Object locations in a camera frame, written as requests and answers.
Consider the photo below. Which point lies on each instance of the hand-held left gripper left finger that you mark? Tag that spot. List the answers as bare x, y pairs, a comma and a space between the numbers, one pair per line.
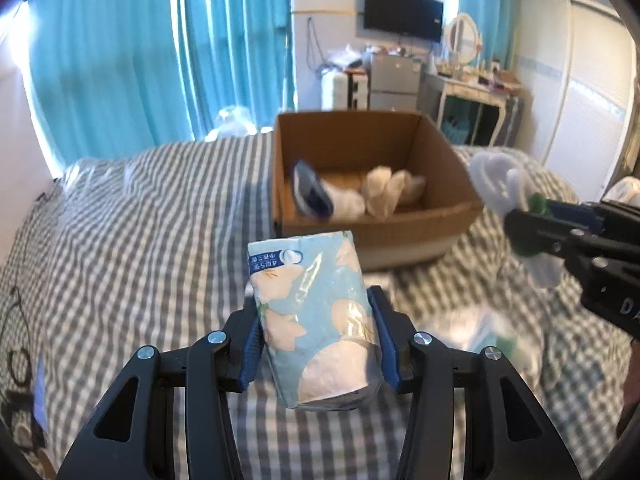
248, 355

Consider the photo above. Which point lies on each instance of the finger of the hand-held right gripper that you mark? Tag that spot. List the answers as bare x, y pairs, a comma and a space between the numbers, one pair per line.
537, 237
570, 215

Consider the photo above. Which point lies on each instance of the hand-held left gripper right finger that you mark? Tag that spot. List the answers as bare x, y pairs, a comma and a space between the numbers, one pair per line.
388, 345

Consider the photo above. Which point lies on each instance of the white and green sock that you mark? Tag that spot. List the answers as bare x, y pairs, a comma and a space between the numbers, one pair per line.
500, 180

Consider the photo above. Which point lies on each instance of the floral blue tissue pack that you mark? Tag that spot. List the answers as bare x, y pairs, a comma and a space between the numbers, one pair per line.
312, 320

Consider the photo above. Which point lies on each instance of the brown cardboard box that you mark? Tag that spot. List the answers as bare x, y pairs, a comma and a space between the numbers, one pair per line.
350, 135

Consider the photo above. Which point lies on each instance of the white and green soft pack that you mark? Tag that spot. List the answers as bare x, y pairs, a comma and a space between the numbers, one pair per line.
480, 345

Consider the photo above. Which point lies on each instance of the white wardrobe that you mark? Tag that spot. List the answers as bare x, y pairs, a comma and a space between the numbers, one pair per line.
575, 85

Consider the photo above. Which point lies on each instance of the grey checked blanket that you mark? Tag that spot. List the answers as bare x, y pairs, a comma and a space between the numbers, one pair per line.
150, 235

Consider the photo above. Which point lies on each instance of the white dressing table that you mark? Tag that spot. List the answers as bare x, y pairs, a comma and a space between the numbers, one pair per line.
467, 90

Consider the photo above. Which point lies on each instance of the white oval vanity mirror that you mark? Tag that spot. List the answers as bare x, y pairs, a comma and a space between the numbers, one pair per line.
464, 37

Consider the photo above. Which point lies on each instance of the grey small fridge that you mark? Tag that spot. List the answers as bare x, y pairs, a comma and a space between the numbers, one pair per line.
395, 80

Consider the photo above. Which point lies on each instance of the narrow teal curtain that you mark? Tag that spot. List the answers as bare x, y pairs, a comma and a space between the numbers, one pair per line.
487, 5

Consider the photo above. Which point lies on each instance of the clear plastic bag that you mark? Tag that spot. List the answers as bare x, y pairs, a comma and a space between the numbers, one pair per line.
235, 117

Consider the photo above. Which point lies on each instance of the wide teal curtain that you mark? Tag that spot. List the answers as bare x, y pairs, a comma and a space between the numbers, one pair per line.
150, 50

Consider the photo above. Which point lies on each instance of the black wall television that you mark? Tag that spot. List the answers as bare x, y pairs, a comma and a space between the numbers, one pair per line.
402, 12

